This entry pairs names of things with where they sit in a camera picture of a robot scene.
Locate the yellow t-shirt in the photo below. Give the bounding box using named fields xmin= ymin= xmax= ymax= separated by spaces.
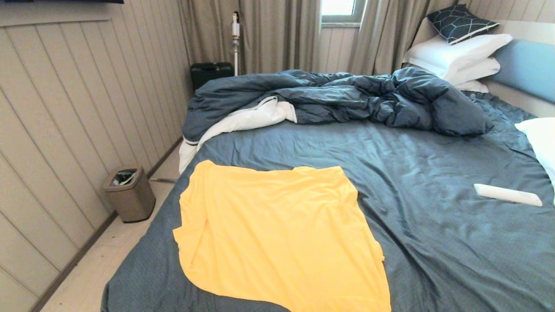
xmin=173 ymin=160 xmax=392 ymax=312

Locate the crumpled dark blue duvet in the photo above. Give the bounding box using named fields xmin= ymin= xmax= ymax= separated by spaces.
xmin=182 ymin=67 xmax=493 ymax=143

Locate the dark green suitcase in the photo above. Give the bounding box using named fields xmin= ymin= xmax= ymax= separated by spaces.
xmin=190 ymin=62 xmax=235 ymax=92

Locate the beige curtain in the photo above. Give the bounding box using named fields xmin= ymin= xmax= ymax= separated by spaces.
xmin=347 ymin=0 xmax=458 ymax=77
xmin=177 ymin=0 xmax=321 ymax=75

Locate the white stick vacuum cleaner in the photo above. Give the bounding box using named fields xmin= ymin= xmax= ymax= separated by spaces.
xmin=232 ymin=12 xmax=240 ymax=77

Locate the brown trash bin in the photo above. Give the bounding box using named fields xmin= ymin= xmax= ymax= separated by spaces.
xmin=102 ymin=167 xmax=156 ymax=224

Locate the crumpled bin bag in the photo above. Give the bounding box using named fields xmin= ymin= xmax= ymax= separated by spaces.
xmin=111 ymin=170 xmax=137 ymax=187

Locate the blue bed sheet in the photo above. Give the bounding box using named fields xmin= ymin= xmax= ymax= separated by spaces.
xmin=101 ymin=91 xmax=555 ymax=312

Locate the large white pillow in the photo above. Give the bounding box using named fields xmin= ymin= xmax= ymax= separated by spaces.
xmin=405 ymin=34 xmax=513 ymax=81

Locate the dark patterned cushion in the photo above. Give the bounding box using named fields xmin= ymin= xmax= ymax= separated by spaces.
xmin=426 ymin=4 xmax=500 ymax=46

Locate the white remote control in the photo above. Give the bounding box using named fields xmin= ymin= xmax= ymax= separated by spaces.
xmin=473 ymin=183 xmax=543 ymax=207

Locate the blue headboard pad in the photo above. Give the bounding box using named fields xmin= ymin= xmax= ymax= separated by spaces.
xmin=490 ymin=40 xmax=555 ymax=104

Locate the window with grey frame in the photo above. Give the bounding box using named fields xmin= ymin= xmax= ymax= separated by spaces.
xmin=320 ymin=0 xmax=367 ymax=29

